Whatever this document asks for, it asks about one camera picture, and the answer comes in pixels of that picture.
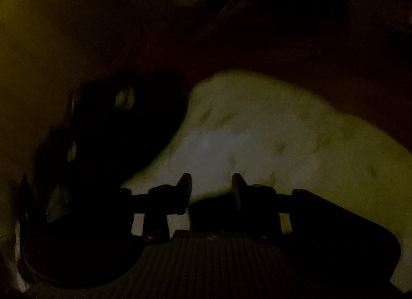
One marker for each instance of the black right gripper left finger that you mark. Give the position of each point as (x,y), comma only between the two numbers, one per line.
(167,200)

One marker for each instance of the black t-shirt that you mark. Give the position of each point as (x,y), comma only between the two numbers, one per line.
(248,86)

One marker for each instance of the floral light bed sheet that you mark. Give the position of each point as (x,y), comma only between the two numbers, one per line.
(49,50)

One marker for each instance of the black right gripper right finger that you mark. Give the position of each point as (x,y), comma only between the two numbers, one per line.
(258,204)

